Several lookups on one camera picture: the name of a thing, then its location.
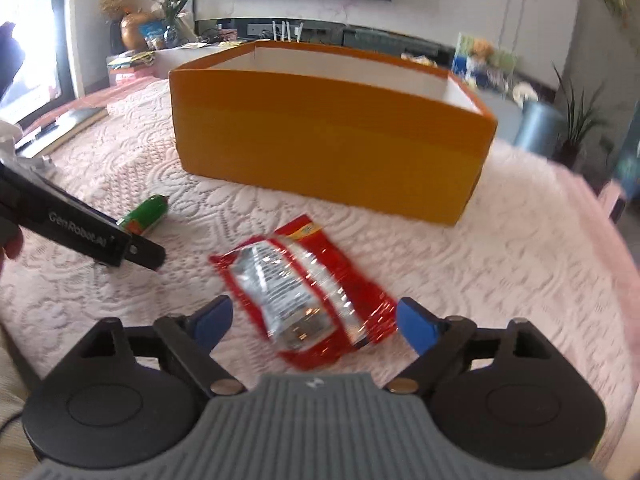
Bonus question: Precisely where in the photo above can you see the red foil snack bag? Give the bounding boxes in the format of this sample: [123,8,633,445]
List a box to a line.
[209,214,397,370]

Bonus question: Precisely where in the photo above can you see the clear bag white candies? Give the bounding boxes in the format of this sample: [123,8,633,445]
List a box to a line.
[0,120,55,176]

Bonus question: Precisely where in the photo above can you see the person left hand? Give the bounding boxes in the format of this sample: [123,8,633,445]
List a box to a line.
[0,228,24,270]

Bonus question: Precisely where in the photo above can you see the green snack packet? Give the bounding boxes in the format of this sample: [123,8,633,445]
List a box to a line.
[117,194,168,236]

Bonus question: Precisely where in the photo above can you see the black notebook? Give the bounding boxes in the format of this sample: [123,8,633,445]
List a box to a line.
[15,107,108,158]

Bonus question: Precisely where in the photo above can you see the pink lace tablecloth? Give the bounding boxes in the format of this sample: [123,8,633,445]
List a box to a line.
[1,79,639,469]

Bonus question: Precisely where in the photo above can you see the brown round vase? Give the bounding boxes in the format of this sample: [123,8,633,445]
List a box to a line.
[120,12,153,51]

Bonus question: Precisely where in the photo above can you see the orange cardboard box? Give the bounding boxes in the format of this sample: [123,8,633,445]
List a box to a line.
[168,54,497,226]

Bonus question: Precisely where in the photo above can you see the grey metal trash bin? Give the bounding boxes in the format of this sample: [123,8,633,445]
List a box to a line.
[514,100,566,158]

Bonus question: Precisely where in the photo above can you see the small left potted plant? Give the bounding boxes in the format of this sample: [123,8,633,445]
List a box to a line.
[151,0,198,49]

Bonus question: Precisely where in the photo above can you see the potted green plant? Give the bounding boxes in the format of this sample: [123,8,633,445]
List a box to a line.
[553,66,611,169]

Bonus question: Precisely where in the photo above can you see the teddy bear toy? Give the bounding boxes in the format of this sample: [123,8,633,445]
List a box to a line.
[466,38,495,81]

